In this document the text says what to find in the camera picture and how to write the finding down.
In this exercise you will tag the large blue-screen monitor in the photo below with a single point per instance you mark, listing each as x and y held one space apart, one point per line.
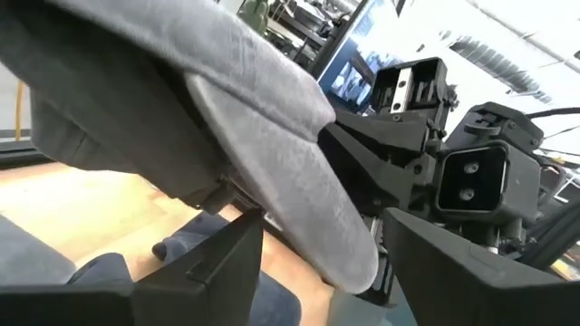
349 77

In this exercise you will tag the light grey-blue baseball cap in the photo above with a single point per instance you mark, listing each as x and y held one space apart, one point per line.
136 90

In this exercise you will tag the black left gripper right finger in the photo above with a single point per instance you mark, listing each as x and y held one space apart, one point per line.
453 280

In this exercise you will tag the dark blue baseball cap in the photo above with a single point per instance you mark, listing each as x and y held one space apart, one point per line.
31 258
204 231

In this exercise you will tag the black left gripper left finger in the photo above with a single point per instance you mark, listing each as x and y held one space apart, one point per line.
217 271

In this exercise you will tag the black monitor stand post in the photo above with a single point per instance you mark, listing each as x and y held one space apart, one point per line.
335 41

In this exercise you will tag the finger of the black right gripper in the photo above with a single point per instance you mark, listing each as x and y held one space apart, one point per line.
371 176
389 133

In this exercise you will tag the tall green cactus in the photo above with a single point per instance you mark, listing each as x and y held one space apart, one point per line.
254 16

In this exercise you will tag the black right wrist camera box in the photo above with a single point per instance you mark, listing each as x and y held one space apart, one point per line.
521 181

